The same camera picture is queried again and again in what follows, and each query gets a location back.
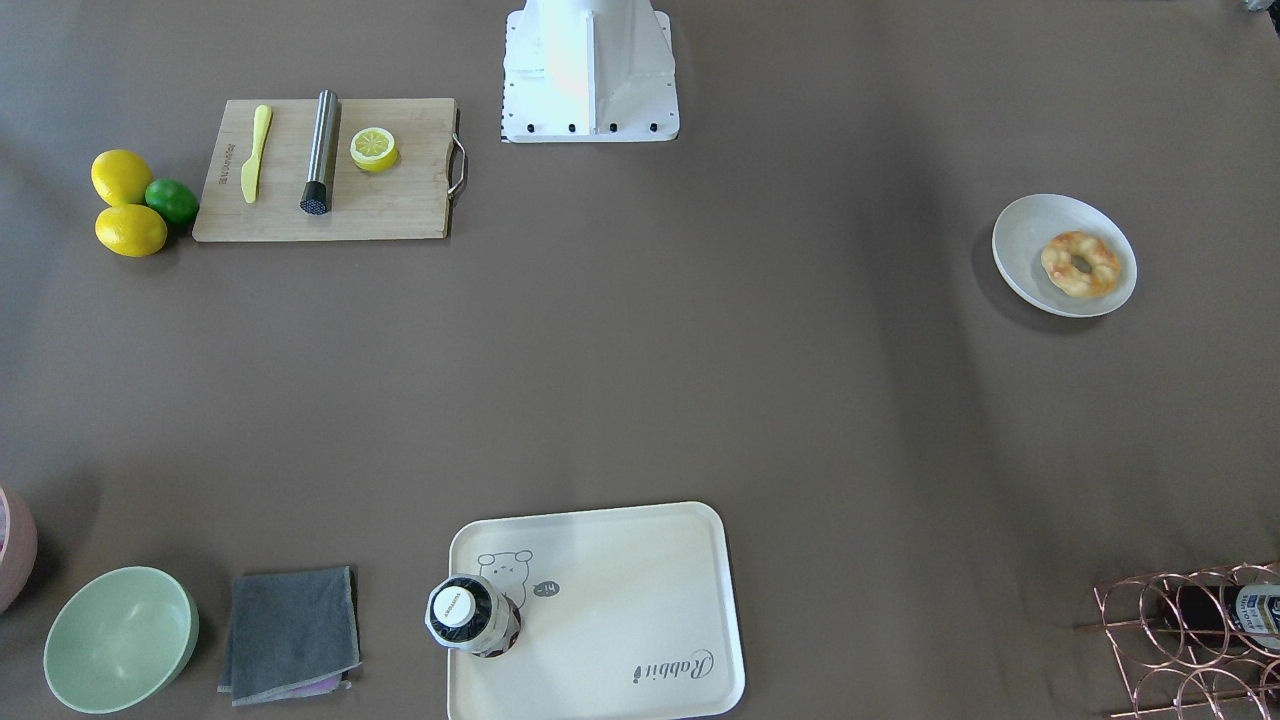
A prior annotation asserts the dark tea bottle on tray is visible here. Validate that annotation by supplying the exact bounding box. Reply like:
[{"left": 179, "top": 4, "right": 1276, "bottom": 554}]
[{"left": 424, "top": 574, "right": 522, "bottom": 659}]

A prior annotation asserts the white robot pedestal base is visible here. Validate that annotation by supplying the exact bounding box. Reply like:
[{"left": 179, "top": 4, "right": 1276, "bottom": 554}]
[{"left": 500, "top": 1, "right": 681, "bottom": 143}]

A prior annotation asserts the white round plate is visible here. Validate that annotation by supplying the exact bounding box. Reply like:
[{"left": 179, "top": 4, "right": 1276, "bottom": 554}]
[{"left": 991, "top": 193, "right": 1138, "bottom": 318}]

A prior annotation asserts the tea bottle in rack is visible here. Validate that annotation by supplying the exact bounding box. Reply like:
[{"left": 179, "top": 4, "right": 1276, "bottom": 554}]
[{"left": 1162, "top": 584, "right": 1279, "bottom": 653}]

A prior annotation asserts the steel muddler black tip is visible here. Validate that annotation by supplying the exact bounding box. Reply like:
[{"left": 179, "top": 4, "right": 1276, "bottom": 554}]
[{"left": 300, "top": 88, "right": 340, "bottom": 217}]

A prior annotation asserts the lower yellow lemon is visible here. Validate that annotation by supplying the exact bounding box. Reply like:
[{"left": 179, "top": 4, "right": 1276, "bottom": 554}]
[{"left": 95, "top": 204, "right": 169, "bottom": 258}]

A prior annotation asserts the cream rabbit serving tray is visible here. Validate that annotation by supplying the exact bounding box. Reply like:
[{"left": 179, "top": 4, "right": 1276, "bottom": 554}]
[{"left": 447, "top": 501, "right": 746, "bottom": 719}]

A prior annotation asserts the pink ice bowl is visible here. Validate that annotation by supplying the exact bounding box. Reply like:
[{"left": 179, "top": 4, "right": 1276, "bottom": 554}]
[{"left": 1, "top": 486, "right": 38, "bottom": 614}]

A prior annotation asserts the upper yellow lemon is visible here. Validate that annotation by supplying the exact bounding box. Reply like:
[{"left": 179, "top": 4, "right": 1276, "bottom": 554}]
[{"left": 90, "top": 149, "right": 154, "bottom": 208}]

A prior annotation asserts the mint green bowl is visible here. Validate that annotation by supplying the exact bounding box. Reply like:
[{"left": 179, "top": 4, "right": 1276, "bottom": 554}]
[{"left": 44, "top": 566, "right": 200, "bottom": 714}]

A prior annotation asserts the green lime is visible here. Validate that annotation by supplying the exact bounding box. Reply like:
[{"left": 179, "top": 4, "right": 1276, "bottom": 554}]
[{"left": 143, "top": 178, "right": 200, "bottom": 228}]

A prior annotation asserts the half lemon slice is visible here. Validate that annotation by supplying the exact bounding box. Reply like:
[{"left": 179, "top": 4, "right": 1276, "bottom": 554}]
[{"left": 349, "top": 127, "right": 401, "bottom": 173}]

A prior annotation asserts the copper wire bottle rack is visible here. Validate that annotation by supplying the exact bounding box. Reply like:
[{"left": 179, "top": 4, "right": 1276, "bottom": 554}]
[{"left": 1078, "top": 562, "right": 1279, "bottom": 719}]

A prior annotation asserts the grey folded cloth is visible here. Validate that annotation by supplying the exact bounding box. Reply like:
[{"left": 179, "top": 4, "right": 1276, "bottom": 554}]
[{"left": 218, "top": 565, "right": 362, "bottom": 707}]

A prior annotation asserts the wooden cutting board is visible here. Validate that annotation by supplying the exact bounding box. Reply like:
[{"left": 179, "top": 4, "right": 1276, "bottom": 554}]
[{"left": 192, "top": 97, "right": 458, "bottom": 243}]

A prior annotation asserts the glazed twisted donut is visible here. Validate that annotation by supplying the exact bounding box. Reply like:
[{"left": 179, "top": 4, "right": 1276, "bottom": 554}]
[{"left": 1039, "top": 231, "right": 1123, "bottom": 299}]

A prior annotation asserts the yellow plastic knife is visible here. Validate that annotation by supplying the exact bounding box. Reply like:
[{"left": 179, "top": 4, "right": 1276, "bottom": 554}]
[{"left": 239, "top": 104, "right": 273, "bottom": 204}]

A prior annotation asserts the yellow lemon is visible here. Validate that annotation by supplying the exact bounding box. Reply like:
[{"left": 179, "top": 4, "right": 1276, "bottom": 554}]
[
  {"left": 95, "top": 204, "right": 169, "bottom": 258},
  {"left": 90, "top": 149, "right": 154, "bottom": 208}
]

